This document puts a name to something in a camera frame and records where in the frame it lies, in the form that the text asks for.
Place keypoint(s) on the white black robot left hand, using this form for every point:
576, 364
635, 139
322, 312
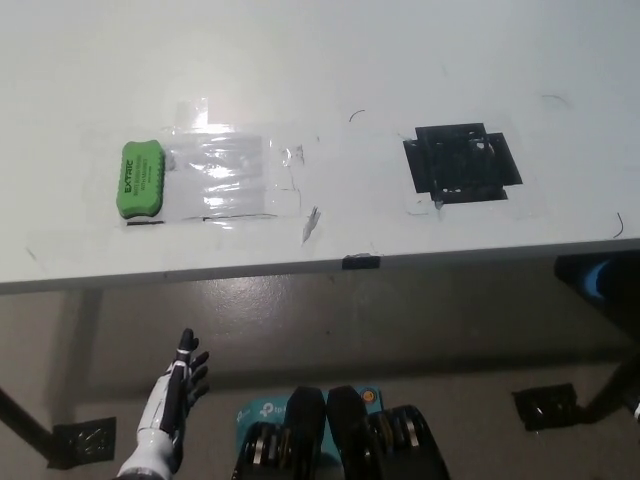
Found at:
160, 400

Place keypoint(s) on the green whiteboard eraser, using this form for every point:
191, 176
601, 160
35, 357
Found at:
140, 180

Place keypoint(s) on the black floor tape patch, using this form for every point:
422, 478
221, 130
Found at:
545, 407
82, 442

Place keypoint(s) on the teal tp-link box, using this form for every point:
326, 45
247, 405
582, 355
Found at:
260, 407

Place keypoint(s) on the black table leg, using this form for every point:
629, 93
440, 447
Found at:
612, 387
22, 415

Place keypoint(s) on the clear plastic sheet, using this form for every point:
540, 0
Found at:
225, 175

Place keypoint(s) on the small black tape piece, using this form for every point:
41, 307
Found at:
361, 261

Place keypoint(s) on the black tape square patch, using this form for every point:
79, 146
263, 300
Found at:
430, 170

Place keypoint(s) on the black object with blue part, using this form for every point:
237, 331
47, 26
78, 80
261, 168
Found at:
575, 277

